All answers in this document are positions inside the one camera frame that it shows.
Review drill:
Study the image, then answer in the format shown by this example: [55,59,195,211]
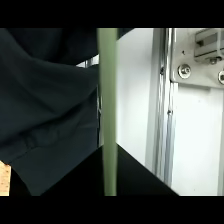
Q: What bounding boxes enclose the silver frame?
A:
[77,28,224,197]

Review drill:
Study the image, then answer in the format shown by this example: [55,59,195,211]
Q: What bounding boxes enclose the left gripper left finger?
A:
[42,145,105,197]

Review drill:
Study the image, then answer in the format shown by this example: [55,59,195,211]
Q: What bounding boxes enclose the pale green clothes hanger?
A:
[96,28,120,197]

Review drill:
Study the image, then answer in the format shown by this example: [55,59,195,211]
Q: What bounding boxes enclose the black long-sleeved shirt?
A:
[0,28,135,197]

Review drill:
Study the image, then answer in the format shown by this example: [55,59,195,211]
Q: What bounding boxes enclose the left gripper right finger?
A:
[115,143,180,197]

